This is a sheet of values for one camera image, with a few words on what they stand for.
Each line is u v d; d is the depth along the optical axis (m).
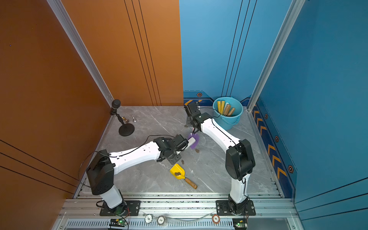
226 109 1.03
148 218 0.71
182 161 0.90
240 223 0.71
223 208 0.72
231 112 1.05
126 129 1.02
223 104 1.03
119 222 0.71
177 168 0.86
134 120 1.11
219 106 1.02
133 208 0.74
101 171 0.44
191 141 0.85
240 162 0.48
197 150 0.87
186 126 1.08
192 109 0.68
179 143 0.65
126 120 1.09
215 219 0.71
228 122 0.91
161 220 0.65
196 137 0.88
